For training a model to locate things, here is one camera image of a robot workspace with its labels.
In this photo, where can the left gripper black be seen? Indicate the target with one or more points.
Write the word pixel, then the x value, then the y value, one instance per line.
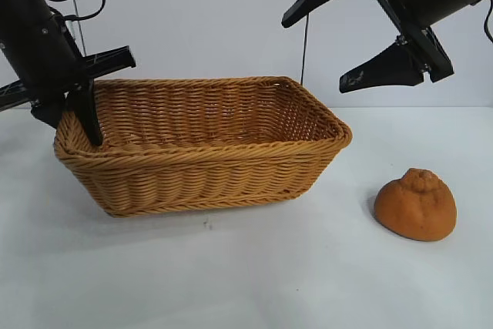
pixel 46 59

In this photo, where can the tan woven wicker basket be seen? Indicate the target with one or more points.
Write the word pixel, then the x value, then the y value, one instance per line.
pixel 215 167

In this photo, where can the bumpy orange citrus fruit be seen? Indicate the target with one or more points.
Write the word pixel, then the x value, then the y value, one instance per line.
pixel 416 209

